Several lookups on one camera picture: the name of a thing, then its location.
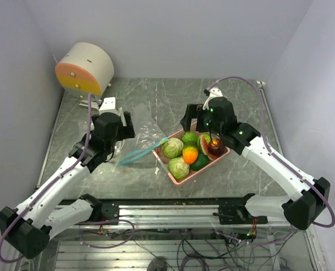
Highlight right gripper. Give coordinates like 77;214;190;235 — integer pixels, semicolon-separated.
180;103;224;138

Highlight watermelon slice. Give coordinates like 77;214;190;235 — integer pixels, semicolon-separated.
198;133;218;161

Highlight dark red apple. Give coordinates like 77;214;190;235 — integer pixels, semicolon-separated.
208;138;226;157

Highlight orange mango fruit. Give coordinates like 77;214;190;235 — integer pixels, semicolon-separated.
182;143;199;164

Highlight dark green avocado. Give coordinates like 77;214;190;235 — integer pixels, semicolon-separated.
190;154;210;172

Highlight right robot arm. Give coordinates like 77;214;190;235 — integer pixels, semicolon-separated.
180;97;330;230

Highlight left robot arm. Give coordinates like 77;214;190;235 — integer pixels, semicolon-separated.
0;111;135;259

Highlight blue zipper clear bag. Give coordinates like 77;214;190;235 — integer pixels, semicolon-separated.
118;103;168;166

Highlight light green round fruit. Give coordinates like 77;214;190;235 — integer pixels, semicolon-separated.
181;132;198;145

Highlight pink plastic basket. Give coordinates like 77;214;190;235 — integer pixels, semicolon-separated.
153;123;230;185

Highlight pale cabbage upper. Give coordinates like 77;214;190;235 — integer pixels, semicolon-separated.
162;138;184;159

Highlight pale cabbage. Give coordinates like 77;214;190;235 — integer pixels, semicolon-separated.
162;138;184;159
168;157;190;180

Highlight pale cabbage lower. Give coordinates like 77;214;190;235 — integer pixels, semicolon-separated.
168;157;190;180

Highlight white corner clip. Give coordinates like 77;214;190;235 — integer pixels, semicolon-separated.
256;80;266;89

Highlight round drawer cabinet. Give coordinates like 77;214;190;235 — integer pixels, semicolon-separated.
55;42;114;99

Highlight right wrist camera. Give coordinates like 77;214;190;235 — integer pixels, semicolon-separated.
203;88;223;110

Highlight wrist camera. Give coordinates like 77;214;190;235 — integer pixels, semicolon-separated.
203;88;223;110
98;97;117;115

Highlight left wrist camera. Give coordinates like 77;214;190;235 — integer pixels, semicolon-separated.
98;97;117;115

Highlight white bracket block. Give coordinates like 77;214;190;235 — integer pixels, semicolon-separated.
79;99;102;111

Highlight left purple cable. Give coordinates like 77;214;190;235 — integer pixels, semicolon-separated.
0;93;100;263

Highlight aluminium rail frame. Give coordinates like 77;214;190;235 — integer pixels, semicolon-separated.
20;197;326;271

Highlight tangled floor cables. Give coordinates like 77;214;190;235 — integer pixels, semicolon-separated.
79;220;298;271

